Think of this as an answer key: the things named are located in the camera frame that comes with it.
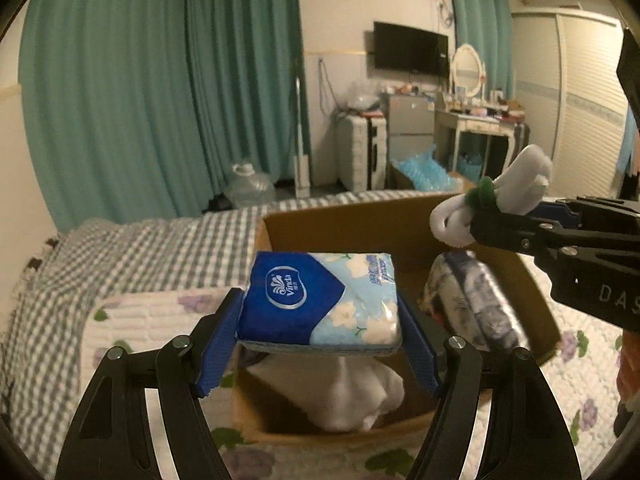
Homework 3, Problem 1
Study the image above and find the white louvered wardrobe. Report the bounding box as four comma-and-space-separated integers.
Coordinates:
512, 8, 628, 197

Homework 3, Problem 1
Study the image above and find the floral quilted white blanket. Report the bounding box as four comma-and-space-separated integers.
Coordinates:
80, 288, 622, 479

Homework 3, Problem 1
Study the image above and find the clear water jug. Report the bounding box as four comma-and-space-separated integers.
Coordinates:
224, 162, 277, 209

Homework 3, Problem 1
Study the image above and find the small silver refrigerator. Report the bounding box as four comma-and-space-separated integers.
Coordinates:
384, 94, 435, 160

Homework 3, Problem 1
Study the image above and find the blue Vinda tissue pack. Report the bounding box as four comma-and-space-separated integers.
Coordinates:
236, 252, 402, 356

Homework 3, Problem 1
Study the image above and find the white dressing table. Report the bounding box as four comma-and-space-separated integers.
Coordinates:
434, 92, 518, 172

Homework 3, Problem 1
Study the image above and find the teal window curtain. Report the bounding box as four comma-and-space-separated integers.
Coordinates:
18, 0, 308, 231

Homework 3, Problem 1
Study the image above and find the white hard suitcase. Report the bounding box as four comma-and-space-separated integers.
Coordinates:
335, 115, 387, 192

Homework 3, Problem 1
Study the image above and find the grey checked bed sheet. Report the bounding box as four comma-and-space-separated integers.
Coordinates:
1, 191, 411, 479

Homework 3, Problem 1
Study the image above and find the silver navy tissue pack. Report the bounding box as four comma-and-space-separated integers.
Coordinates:
420, 250, 529, 352

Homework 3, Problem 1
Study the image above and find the brown cardboard box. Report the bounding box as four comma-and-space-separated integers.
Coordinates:
232, 194, 560, 445

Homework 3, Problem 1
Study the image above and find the white sock pair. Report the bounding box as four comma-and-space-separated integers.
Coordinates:
430, 145, 552, 248

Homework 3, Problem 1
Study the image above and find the white sock navy trim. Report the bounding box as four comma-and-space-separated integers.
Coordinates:
247, 353, 405, 432

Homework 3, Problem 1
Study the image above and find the teal corner curtain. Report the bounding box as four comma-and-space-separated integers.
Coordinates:
452, 0, 514, 98

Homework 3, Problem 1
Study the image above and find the black wall television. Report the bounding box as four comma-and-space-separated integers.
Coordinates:
373, 22, 449, 78

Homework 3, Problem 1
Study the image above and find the white oval vanity mirror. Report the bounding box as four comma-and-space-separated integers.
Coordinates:
450, 44, 486, 99

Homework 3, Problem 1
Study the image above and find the box of blue bottles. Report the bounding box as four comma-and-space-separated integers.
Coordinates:
387, 145, 484, 192

